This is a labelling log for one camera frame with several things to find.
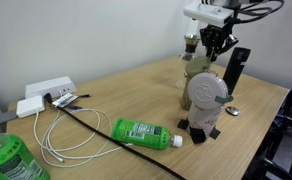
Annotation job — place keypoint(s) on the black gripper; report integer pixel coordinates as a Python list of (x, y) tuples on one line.
[(216, 32)]

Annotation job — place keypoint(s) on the glass carafe with funnel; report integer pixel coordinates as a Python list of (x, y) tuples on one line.
[(191, 43)]

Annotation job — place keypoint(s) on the clear glass cup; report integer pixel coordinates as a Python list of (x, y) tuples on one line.
[(186, 93)]

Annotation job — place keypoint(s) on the small round silver cap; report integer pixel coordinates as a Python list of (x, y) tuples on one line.
[(233, 111)]

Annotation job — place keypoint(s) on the black tape strip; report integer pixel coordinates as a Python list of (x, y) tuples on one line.
[(214, 133), (183, 124), (197, 135)]

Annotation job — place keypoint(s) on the small green drink bottle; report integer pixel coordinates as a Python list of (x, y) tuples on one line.
[(139, 133)]

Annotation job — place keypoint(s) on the black robot mounting stand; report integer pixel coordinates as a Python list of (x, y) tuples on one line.
[(286, 150)]

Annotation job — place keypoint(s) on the blue USB plug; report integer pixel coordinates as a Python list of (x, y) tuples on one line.
[(74, 107)]

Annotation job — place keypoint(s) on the small silver adapter dongle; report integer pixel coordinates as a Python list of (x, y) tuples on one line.
[(65, 100)]

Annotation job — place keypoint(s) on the large white adapter box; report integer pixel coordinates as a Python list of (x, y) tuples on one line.
[(49, 86)]

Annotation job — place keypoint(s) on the small white adapter box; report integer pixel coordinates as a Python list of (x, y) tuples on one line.
[(30, 106)]

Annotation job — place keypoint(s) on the large green drink bottle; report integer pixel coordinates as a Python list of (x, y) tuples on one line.
[(12, 160)]

